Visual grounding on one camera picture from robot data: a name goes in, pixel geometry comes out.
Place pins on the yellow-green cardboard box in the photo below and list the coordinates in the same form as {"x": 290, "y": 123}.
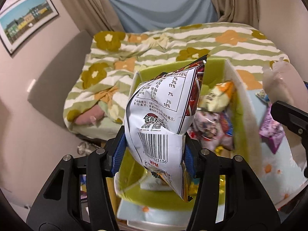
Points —
{"x": 243, "y": 105}

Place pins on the small blue snack packet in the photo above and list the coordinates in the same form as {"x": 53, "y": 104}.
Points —
{"x": 263, "y": 95}

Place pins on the white and dark chips bag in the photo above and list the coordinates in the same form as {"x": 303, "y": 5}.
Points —
{"x": 158, "y": 125}

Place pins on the blue and red snack packet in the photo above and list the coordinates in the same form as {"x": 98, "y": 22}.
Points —
{"x": 227, "y": 126}

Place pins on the framed houses picture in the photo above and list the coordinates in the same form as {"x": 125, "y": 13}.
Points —
{"x": 24, "y": 21}

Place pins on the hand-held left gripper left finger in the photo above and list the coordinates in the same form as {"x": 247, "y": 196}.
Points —
{"x": 119, "y": 154}

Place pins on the striped floral blanket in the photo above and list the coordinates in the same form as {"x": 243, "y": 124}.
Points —
{"x": 156, "y": 50}

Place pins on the pink pillow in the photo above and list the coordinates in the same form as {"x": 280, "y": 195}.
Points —
{"x": 87, "y": 116}

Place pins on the grey upholstered headboard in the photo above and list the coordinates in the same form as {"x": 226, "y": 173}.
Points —
{"x": 60, "y": 72}

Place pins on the beige curtain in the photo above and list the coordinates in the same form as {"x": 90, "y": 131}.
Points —
{"x": 231, "y": 0}
{"x": 91, "y": 2}

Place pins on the yellow and orange snack packet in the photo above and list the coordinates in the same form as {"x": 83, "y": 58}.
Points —
{"x": 217, "y": 96}

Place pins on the light blue cloth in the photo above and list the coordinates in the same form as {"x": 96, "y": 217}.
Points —
{"x": 163, "y": 7}

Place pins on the white wall switch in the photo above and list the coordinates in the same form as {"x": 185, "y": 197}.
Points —
{"x": 31, "y": 86}

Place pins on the pale pink snack packet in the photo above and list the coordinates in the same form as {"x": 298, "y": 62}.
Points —
{"x": 209, "y": 126}

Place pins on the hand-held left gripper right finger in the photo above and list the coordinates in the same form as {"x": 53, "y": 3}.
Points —
{"x": 190, "y": 161}

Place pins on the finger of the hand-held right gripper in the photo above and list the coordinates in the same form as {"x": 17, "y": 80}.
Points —
{"x": 288, "y": 116}

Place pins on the purple snack packet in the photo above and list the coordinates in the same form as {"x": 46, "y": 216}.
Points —
{"x": 272, "y": 130}

